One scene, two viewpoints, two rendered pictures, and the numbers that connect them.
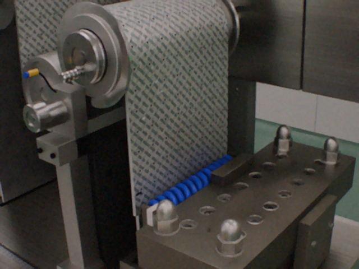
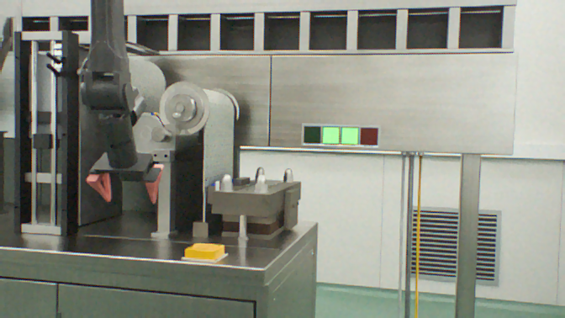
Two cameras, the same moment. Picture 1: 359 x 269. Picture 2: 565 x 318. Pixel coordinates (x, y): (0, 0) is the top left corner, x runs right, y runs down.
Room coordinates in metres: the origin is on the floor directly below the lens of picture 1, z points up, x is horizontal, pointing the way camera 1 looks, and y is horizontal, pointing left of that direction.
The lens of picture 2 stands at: (-0.83, 0.53, 1.20)
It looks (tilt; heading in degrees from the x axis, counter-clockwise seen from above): 3 degrees down; 334
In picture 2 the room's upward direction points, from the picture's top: 2 degrees clockwise
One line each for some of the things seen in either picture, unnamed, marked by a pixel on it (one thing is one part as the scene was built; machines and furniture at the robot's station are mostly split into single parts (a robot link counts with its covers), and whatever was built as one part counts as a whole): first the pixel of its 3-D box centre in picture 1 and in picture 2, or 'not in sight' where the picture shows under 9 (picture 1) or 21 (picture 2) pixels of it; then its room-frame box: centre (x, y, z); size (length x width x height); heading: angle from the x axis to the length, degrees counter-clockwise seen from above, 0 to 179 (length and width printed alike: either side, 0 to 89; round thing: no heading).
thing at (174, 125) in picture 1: (183, 131); (219, 156); (0.72, -0.01, 1.11); 0.23 x 0.01 x 0.18; 140
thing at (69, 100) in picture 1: (67, 188); (165, 180); (0.66, 0.16, 1.05); 0.06 x 0.05 x 0.31; 140
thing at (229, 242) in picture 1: (230, 235); (261, 183); (0.52, -0.06, 1.05); 0.04 x 0.04 x 0.04
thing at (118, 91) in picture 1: (91, 55); (184, 108); (0.66, 0.11, 1.25); 0.15 x 0.01 x 0.15; 50
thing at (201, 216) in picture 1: (261, 206); (261, 195); (0.68, -0.13, 1.00); 0.40 x 0.16 x 0.06; 140
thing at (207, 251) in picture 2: not in sight; (204, 251); (0.38, 0.14, 0.91); 0.07 x 0.07 x 0.02; 50
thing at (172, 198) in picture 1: (196, 185); not in sight; (0.71, -0.03, 1.03); 0.21 x 0.04 x 0.03; 140
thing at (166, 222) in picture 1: (166, 214); (226, 182); (0.58, 0.02, 1.05); 0.04 x 0.04 x 0.04
